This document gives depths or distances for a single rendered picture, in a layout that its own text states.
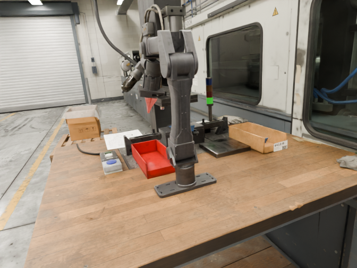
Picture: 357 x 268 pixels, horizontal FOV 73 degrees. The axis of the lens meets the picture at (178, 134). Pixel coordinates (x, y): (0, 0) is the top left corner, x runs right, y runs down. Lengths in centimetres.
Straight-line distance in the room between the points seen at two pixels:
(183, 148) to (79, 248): 37
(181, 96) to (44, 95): 982
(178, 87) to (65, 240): 48
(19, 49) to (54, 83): 154
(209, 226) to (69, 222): 37
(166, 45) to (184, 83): 11
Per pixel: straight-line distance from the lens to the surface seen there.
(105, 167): 95
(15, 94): 1061
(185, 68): 67
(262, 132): 121
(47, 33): 1038
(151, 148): 110
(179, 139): 72
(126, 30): 1046
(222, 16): 203
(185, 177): 75
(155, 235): 62
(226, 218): 66
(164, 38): 68
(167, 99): 107
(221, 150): 102
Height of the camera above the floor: 129
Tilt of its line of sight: 16 degrees down
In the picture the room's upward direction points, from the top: 4 degrees counter-clockwise
